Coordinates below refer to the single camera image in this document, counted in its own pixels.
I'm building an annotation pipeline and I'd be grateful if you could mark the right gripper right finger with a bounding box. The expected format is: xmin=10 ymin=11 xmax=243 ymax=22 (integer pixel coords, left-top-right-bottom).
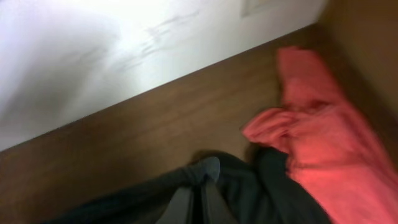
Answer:
xmin=201 ymin=182 xmax=238 ymax=224

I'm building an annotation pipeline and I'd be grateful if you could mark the dark green t-shirt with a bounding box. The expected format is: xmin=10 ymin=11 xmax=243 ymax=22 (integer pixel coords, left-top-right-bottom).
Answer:
xmin=40 ymin=156 xmax=259 ymax=224

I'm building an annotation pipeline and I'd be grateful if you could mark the black garment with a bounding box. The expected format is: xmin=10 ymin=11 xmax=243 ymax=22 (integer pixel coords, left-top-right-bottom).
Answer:
xmin=216 ymin=147 xmax=331 ymax=224

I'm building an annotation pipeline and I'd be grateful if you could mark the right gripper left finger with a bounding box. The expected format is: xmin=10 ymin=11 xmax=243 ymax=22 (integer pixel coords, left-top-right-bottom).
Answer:
xmin=156 ymin=187 xmax=194 ymax=224

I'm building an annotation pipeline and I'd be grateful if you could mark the red t-shirt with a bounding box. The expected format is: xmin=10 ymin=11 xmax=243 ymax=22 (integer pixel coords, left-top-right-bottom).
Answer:
xmin=243 ymin=47 xmax=397 ymax=223

